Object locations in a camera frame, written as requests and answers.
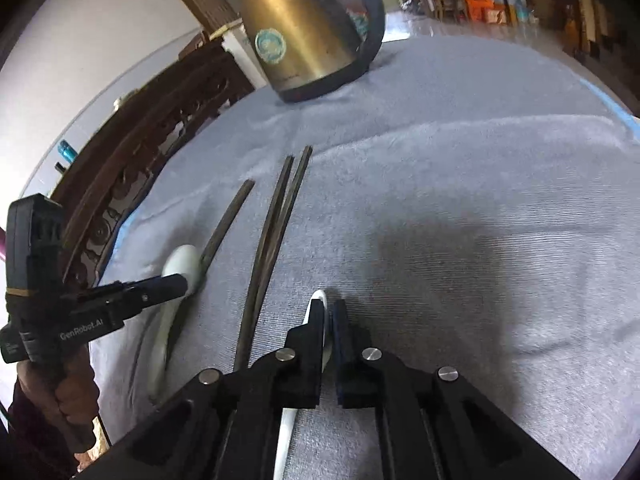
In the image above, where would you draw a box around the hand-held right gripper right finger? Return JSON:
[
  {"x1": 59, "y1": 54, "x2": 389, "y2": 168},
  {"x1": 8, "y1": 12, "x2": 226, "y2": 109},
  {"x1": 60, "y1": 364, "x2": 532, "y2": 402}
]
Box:
[{"x1": 332, "y1": 299, "x2": 582, "y2": 480}]

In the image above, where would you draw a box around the orange cardboard box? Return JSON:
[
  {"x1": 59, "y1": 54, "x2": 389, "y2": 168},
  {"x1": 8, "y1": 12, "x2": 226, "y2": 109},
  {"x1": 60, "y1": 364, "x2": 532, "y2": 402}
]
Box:
[{"x1": 465, "y1": 0, "x2": 495, "y2": 21}]

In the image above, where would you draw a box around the light blue tablecloth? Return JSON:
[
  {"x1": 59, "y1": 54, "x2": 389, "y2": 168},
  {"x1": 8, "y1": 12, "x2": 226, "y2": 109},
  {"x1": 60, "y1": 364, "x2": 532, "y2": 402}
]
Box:
[{"x1": 112, "y1": 79, "x2": 640, "y2": 261}]

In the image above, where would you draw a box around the person's left hand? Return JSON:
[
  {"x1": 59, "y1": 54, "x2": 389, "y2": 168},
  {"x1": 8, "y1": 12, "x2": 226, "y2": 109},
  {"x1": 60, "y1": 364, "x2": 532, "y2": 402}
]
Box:
[{"x1": 15, "y1": 345, "x2": 101, "y2": 453}]

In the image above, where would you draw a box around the white ceramic spoon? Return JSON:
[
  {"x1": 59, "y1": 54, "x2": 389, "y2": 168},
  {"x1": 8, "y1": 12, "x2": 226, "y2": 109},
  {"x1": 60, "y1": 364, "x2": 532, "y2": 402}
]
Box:
[
  {"x1": 272, "y1": 289, "x2": 331, "y2": 480},
  {"x1": 146, "y1": 244, "x2": 206, "y2": 402}
]

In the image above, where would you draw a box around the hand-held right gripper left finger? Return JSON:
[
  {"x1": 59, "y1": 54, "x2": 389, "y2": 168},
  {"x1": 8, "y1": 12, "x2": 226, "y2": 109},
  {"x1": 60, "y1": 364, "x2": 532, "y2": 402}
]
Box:
[{"x1": 75, "y1": 301, "x2": 327, "y2": 480}]

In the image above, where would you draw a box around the gold electric kettle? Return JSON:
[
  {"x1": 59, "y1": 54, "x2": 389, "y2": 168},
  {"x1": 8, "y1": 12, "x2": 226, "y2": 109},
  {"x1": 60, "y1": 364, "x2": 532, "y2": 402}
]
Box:
[{"x1": 239, "y1": 0, "x2": 387, "y2": 105}]

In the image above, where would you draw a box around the carved wooden sideboard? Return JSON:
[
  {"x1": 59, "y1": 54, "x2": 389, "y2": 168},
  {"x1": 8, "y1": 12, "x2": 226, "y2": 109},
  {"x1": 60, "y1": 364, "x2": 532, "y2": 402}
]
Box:
[{"x1": 47, "y1": 32, "x2": 256, "y2": 292}]

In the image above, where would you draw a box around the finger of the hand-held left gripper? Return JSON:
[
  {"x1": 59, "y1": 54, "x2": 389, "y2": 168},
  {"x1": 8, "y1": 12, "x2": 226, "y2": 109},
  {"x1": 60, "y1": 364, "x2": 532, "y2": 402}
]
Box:
[{"x1": 62, "y1": 274, "x2": 189, "y2": 322}]

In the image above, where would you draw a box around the grey table cloth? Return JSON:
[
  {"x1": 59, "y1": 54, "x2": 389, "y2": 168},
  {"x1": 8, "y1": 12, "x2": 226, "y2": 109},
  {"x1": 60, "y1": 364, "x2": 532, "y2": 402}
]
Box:
[{"x1": 92, "y1": 35, "x2": 640, "y2": 480}]

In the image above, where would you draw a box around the dark wooden chopstick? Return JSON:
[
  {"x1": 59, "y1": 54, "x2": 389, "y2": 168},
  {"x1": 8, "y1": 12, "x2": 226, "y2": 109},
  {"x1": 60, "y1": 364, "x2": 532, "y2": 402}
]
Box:
[
  {"x1": 232, "y1": 155, "x2": 295, "y2": 373},
  {"x1": 240, "y1": 145, "x2": 314, "y2": 368},
  {"x1": 199, "y1": 179, "x2": 257, "y2": 268}
]

